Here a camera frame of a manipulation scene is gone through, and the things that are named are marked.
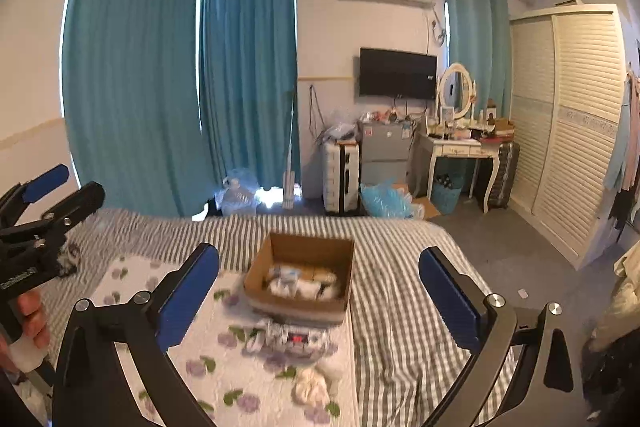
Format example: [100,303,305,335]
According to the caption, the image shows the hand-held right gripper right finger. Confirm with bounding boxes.
[418,247,574,427]

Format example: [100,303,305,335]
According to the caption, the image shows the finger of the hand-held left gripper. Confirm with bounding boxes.
[0,164,70,230]
[22,181,106,253]

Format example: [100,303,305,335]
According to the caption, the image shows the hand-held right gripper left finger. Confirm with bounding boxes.
[52,243,221,427]

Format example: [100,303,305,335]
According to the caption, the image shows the white blue soft packet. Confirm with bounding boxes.
[268,265,302,295]

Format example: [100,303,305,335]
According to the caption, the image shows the clear packet with red label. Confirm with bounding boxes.
[244,319,337,361]

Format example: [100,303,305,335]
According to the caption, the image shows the brown cardboard box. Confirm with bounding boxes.
[243,233,356,327]

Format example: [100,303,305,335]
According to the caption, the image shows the beige soft packet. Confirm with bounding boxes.
[300,270,341,289]

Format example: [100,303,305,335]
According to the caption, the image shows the person's left hand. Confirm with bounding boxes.
[0,289,52,375]

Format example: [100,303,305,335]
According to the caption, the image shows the black white patterned cloth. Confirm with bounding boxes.
[59,246,84,277]

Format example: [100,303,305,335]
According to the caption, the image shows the grey striped bed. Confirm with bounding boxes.
[47,207,517,427]

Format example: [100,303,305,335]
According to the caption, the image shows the flat cardboard sheet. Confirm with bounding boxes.
[390,182,442,221]

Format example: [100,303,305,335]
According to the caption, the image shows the white floral blanket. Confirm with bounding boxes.
[50,254,362,427]

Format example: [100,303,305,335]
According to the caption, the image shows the blue basket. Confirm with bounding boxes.
[430,181,464,215]

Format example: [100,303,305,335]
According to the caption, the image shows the blue plastic bag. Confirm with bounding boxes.
[359,179,414,221]

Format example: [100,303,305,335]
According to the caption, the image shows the wide teal curtain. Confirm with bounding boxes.
[61,0,207,219]

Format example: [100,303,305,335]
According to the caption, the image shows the dark suitcase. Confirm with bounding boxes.
[484,140,521,210]

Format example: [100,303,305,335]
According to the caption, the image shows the white dressing table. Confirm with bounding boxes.
[414,131,504,214]

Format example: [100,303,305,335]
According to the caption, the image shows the white mop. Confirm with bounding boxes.
[282,89,302,210]

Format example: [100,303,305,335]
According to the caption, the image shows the grey mini fridge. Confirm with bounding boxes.
[360,122,414,188]

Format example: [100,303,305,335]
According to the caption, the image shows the white suitcase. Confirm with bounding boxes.
[322,139,362,214]

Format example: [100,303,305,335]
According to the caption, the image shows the cream cloth pile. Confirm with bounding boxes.
[587,251,640,354]

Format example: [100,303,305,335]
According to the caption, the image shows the dark bag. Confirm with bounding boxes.
[579,336,640,414]

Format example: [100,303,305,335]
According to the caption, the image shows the narrow teal curtain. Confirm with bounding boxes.
[199,0,302,208]

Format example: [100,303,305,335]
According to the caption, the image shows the clear plastic bags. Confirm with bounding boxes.
[319,109,362,144]

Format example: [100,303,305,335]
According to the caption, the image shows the cream louvred wardrobe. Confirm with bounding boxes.
[508,4,632,271]

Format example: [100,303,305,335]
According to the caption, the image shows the white oval vanity mirror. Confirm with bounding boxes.
[437,62,479,116]

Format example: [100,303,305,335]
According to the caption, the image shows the hanging clothes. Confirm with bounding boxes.
[602,61,640,230]

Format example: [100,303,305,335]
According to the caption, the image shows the light blue curtain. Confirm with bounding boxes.
[442,0,512,108]

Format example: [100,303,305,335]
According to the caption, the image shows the hanging cable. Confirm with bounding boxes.
[309,83,322,138]

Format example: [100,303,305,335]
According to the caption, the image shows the black wall television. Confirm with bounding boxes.
[358,47,438,100]

